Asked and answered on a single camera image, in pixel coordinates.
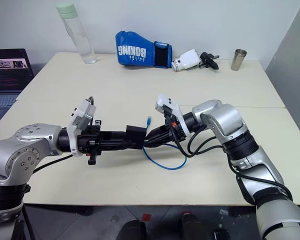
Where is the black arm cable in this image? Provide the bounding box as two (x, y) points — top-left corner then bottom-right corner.
(171, 124), (295, 201)
(33, 96), (97, 173)

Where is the blue Ethernet cable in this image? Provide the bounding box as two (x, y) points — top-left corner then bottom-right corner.
(142, 115), (188, 172)

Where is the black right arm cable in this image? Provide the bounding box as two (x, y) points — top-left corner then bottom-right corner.
(171, 124), (295, 201)

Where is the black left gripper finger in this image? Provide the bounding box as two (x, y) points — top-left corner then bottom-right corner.
(99, 140), (131, 152)
(99, 130), (128, 141)

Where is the clear bottle with green cap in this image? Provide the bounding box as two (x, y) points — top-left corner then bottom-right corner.
(55, 2), (99, 65)

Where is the stainless steel cup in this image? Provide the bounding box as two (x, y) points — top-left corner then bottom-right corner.
(230, 48), (249, 72)

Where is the black table frame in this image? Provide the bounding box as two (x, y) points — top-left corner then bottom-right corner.
(13, 202), (94, 240)

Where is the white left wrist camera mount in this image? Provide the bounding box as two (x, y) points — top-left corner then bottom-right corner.
(66, 99), (98, 158)

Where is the white and black robotic hand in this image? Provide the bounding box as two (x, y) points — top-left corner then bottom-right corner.
(171, 49), (220, 73)

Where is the dark open laptop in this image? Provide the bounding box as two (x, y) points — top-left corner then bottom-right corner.
(0, 48), (35, 110)

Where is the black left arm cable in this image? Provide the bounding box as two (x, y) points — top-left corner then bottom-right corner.
(33, 96), (97, 173)

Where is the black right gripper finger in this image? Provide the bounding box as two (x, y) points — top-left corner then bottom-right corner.
(143, 134), (174, 149)
(147, 125), (170, 138)

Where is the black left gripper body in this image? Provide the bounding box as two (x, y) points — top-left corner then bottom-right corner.
(77, 119), (103, 166)

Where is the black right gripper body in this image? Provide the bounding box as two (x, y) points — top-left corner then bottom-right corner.
(163, 105), (186, 145)

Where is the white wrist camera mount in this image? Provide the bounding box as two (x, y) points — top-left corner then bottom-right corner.
(154, 93), (191, 138)
(66, 99), (98, 158)

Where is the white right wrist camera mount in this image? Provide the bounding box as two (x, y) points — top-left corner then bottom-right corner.
(154, 93), (191, 138)

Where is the dark rounded shape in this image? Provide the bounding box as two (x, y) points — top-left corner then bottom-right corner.
(120, 218), (148, 240)

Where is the blue boxing glove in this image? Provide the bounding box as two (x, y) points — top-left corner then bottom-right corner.
(115, 30), (173, 69)

